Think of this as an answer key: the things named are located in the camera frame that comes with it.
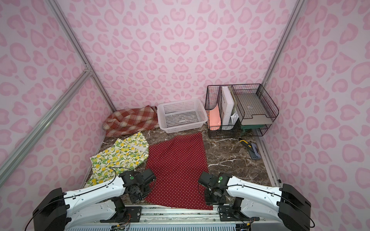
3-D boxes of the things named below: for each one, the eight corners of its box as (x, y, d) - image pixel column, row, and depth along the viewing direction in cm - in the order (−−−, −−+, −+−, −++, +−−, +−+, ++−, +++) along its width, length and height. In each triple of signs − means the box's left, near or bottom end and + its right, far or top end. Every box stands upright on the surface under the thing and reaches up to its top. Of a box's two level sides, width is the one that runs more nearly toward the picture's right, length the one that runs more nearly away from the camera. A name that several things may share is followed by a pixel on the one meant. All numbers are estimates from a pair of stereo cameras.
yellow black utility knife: (254, 161, 94) (257, 158, 90) (239, 141, 103) (241, 137, 99) (261, 158, 95) (264, 155, 91) (245, 139, 105) (248, 135, 101)
